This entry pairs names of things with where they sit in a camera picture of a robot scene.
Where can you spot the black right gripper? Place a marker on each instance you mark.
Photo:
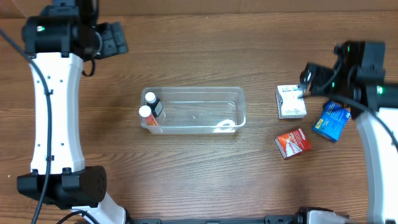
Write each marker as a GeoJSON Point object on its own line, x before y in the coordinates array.
{"type": "Point", "coordinates": [311, 79]}

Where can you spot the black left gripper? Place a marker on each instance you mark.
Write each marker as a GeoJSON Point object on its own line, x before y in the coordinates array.
{"type": "Point", "coordinates": [115, 38]}

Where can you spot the white medicine box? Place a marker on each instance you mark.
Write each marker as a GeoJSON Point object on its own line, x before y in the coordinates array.
{"type": "Point", "coordinates": [290, 103]}

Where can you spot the blue medicine box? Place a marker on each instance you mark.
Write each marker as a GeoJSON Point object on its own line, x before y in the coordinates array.
{"type": "Point", "coordinates": [332, 121]}

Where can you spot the orange Redoxon tube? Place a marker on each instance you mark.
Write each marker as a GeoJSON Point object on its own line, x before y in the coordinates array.
{"type": "Point", "coordinates": [145, 112]}

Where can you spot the dark bottle white cap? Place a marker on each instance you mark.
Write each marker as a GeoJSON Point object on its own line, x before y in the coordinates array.
{"type": "Point", "coordinates": [154, 103]}

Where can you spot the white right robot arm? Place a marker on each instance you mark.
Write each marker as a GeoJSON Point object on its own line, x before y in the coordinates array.
{"type": "Point", "coordinates": [357, 80]}

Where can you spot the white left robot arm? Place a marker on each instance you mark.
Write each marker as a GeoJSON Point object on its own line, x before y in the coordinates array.
{"type": "Point", "coordinates": [58, 42]}

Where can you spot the clear plastic container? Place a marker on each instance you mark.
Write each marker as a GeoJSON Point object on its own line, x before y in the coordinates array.
{"type": "Point", "coordinates": [198, 109]}

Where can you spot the red medicine box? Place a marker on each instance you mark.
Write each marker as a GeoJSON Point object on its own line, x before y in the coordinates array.
{"type": "Point", "coordinates": [293, 143]}

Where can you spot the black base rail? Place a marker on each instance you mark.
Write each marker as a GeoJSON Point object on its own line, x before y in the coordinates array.
{"type": "Point", "coordinates": [305, 215]}

